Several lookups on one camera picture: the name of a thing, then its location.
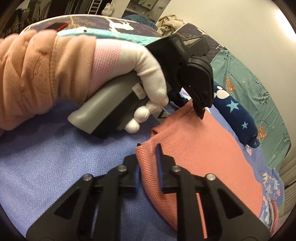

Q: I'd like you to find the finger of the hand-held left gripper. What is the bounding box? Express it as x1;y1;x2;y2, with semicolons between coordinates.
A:
188;87;213;120

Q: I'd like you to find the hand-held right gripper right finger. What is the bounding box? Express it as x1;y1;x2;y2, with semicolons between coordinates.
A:
156;143;271;241

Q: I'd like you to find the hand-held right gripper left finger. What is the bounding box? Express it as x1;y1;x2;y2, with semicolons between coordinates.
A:
26;144;141;241

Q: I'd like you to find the salmon long-sleeve shirt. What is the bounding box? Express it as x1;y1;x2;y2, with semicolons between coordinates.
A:
135;98;265;240

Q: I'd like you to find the person's left forearm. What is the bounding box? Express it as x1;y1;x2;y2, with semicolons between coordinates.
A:
0;30;97;137

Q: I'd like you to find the beige clothes pile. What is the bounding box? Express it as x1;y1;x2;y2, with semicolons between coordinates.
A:
156;14;186;37

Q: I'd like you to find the person's left hand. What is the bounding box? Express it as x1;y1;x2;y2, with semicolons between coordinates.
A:
88;38;169;134

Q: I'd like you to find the navy star-patterned cloth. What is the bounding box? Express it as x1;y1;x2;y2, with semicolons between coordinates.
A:
211;81;260;149

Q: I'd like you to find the teal printed sheet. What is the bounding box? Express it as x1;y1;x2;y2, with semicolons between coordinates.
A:
209;47;292;169

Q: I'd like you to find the turquoise quilt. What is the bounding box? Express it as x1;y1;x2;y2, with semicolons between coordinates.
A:
57;27;162;50

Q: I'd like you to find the dark deer print sofa bed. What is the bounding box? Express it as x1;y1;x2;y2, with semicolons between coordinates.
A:
20;15;222;64

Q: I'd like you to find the dark teal fuzzy blanket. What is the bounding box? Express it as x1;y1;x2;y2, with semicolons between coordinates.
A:
122;14;158;29

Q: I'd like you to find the red edged dark phone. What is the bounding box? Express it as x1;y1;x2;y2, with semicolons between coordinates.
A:
43;21;70;32

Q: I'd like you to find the white ladder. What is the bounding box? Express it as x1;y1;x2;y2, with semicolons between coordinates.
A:
87;0;103;14

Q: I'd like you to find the white pleated curtain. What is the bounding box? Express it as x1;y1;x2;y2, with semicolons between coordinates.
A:
279;148;296;220

